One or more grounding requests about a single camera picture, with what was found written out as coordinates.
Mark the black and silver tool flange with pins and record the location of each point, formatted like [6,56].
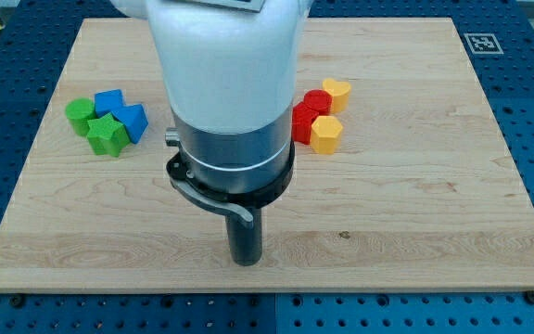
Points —
[233,173]

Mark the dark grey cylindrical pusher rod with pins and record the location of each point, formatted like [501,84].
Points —
[245,243]

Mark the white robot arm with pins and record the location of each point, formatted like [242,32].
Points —
[229,69]

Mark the red star block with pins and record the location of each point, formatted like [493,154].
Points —
[302,119]

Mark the green star block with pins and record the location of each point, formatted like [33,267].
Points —
[106,136]

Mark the yellow hexagon block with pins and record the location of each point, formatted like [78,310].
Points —
[326,132]

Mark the red cylinder block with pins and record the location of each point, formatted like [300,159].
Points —
[318,100]

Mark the blue triangle block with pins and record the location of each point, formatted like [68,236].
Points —
[134,119]

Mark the yellow heart block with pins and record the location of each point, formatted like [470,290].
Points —
[340,93]

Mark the blue cube block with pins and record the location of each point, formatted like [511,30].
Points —
[108,100]

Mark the green cylinder block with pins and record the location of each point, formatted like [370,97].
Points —
[79,112]

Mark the wooden board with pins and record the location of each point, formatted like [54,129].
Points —
[422,194]

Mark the white fiducial marker tag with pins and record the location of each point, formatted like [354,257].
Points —
[481,43]

